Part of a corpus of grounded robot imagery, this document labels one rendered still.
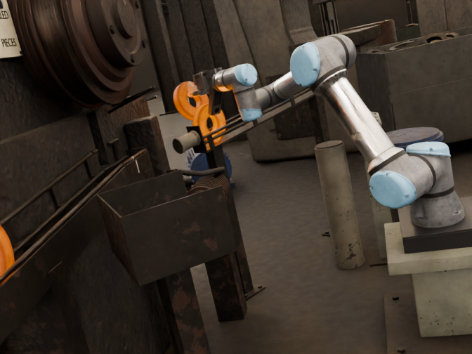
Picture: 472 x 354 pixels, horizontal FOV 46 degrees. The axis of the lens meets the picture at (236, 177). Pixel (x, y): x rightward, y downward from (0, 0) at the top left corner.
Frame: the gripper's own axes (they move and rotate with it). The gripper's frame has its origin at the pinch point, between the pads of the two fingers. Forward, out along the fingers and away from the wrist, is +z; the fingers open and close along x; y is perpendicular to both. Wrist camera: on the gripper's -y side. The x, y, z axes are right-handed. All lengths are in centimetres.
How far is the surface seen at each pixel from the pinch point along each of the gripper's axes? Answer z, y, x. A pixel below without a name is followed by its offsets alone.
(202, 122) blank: -9.5, -10.7, 5.0
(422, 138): -47, -40, -79
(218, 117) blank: -8.4, -10.6, -4.2
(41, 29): -38, 24, 69
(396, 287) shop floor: -55, -86, -28
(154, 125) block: -13.8, -7.1, 28.5
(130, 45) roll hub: -34, 17, 42
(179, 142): -9.1, -15.3, 17.1
